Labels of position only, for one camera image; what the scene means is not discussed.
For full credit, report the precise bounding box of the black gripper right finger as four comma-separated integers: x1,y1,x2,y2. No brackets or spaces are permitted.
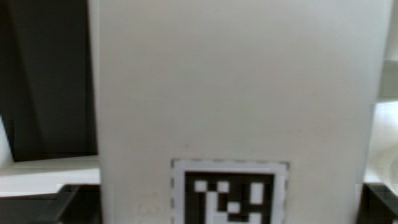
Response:
357,183,398,224

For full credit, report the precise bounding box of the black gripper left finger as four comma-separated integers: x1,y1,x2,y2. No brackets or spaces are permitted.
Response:
0,184,102,224

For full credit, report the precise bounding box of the white cabinet top block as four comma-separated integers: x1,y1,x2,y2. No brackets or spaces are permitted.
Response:
90,0,392,224

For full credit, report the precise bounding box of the white front fence bar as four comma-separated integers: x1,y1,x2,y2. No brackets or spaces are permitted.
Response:
364,60,398,193

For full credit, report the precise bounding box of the white fence bar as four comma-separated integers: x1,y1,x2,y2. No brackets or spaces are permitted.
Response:
0,117,101,197
364,60,398,193

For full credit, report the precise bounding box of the white left fence bar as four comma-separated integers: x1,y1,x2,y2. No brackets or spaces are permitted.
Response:
0,117,101,197

